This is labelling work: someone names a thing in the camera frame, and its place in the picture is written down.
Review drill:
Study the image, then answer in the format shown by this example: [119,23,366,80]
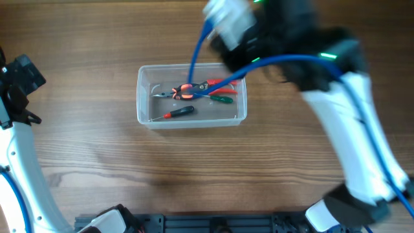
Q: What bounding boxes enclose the red handled cutting pliers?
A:
[190,78,239,98]

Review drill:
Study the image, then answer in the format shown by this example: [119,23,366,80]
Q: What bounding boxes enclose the green handled screwdriver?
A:
[195,94,233,104]

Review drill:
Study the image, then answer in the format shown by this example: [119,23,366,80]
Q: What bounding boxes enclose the clear plastic container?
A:
[136,64,247,129]

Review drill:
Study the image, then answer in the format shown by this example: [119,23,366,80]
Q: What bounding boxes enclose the red black handled screwdriver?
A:
[149,105,195,122]

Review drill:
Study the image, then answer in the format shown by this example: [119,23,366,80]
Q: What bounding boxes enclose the orange black needle-nose pliers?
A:
[152,83,200,100]

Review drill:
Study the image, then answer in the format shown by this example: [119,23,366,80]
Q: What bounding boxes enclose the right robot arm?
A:
[203,0,413,232]

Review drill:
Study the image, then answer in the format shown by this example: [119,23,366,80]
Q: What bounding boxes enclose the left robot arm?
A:
[1,54,74,232]

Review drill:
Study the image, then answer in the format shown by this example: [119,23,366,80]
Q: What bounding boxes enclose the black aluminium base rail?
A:
[74,212,362,233]

